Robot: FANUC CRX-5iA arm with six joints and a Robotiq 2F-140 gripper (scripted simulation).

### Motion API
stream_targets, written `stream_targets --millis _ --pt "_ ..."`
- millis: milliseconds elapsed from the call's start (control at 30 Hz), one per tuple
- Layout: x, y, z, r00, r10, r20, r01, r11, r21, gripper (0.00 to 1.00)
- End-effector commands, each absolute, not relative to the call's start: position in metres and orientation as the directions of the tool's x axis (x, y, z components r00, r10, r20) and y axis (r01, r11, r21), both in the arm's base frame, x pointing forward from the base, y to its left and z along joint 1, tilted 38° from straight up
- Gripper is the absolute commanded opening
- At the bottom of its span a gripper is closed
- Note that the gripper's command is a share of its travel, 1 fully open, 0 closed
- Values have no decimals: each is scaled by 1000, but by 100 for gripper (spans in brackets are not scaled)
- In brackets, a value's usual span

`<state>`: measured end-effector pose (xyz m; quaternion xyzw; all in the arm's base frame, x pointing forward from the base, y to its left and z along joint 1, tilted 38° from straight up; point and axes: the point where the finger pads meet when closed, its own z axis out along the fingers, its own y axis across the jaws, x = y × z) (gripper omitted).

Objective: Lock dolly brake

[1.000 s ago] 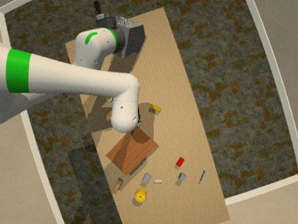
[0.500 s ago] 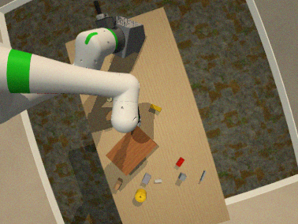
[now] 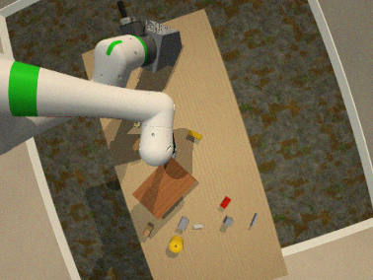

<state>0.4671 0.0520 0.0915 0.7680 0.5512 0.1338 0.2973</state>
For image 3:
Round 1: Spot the yellow rectangular block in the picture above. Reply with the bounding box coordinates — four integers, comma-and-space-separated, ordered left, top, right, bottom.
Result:
188, 130, 201, 140

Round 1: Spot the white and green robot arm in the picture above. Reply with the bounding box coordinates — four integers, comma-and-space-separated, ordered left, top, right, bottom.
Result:
0, 1, 177, 167

